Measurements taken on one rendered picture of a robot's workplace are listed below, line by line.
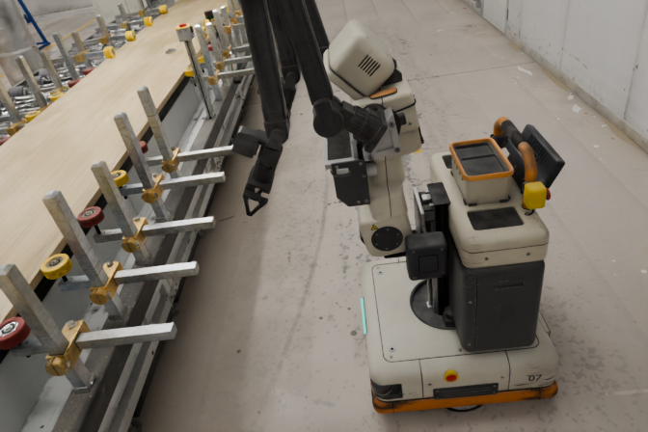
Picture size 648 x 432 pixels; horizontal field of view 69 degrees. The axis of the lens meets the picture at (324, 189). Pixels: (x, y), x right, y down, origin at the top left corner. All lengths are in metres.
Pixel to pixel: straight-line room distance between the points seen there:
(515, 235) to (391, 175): 0.40
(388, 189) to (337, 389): 0.94
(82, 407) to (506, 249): 1.23
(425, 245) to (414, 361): 0.48
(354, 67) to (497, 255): 0.68
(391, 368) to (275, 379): 0.60
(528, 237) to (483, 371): 0.56
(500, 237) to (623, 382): 0.95
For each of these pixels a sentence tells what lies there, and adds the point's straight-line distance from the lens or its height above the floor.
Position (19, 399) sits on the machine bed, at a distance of 1.64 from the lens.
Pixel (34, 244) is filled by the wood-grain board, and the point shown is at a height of 0.90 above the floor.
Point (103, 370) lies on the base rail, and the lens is 1.52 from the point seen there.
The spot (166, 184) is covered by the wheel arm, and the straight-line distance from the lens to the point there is 1.93.
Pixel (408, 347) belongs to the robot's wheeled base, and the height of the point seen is 0.28.
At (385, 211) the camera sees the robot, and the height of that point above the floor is 0.84.
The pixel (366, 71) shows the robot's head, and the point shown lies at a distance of 1.28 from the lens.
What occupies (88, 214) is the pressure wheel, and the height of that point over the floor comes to 0.91.
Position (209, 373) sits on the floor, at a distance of 2.29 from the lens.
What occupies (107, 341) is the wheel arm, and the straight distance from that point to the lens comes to 1.38.
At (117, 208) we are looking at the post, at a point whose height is 0.94.
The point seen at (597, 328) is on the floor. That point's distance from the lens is 2.35.
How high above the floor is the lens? 1.72
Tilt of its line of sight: 33 degrees down
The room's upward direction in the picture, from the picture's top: 10 degrees counter-clockwise
